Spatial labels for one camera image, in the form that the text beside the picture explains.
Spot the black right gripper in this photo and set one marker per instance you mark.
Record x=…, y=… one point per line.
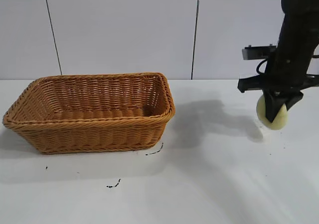
x=286, y=77

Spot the pale yellow egg yolk pastry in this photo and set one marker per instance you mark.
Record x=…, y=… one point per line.
x=279, y=122

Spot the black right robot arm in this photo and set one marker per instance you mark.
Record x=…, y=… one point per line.
x=296, y=30

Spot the brown woven wicker basket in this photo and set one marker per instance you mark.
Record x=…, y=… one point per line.
x=99, y=132

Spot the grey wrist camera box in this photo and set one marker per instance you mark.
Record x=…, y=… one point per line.
x=256, y=52

